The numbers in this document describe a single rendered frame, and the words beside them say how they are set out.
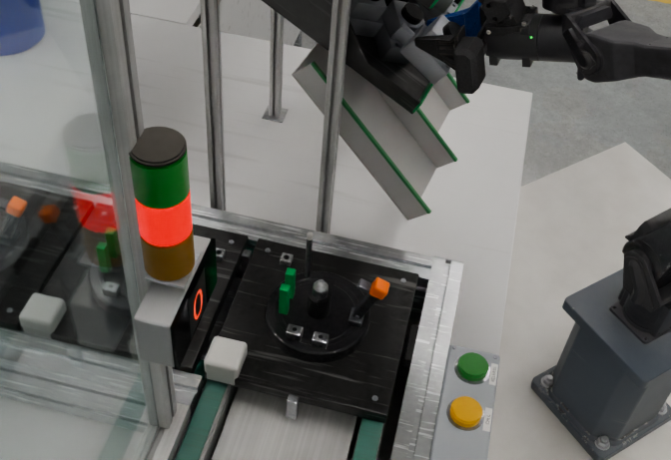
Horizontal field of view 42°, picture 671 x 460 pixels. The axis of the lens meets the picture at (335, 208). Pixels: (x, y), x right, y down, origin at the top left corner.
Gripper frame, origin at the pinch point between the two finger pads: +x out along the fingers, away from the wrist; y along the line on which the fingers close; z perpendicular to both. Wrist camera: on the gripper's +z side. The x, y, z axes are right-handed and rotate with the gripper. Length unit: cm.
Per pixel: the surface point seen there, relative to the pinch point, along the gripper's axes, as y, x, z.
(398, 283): 14.3, 5.9, -32.0
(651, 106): -186, -3, -131
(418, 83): -1.1, 5.2, -8.4
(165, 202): 49, 9, 10
